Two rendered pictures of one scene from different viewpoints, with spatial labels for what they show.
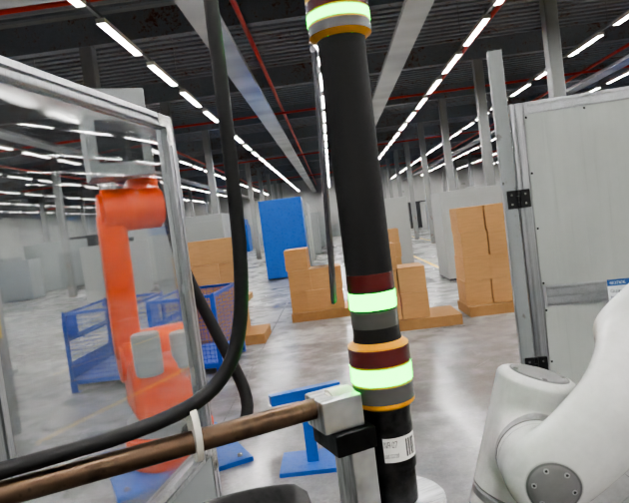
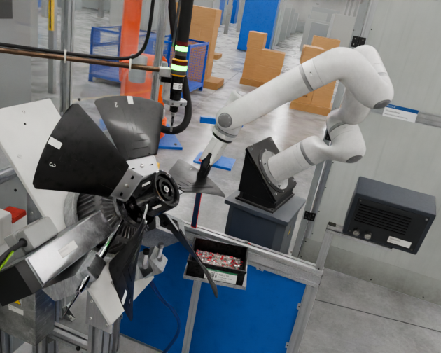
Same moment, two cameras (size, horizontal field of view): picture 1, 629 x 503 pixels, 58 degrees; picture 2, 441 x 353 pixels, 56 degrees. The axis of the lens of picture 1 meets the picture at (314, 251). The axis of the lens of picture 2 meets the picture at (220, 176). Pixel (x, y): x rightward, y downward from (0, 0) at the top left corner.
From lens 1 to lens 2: 84 cm
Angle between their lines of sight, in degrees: 20
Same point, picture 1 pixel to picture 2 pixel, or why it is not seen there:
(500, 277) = not seen: hidden behind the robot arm
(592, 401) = (243, 100)
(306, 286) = (256, 61)
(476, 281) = not seen: hidden behind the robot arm
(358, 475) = (164, 88)
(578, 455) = (233, 113)
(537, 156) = (379, 19)
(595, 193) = (401, 52)
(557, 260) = not seen: hidden behind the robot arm
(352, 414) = (167, 73)
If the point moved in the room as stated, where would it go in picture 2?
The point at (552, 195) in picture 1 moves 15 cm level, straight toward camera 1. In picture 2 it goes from (377, 45) to (372, 45)
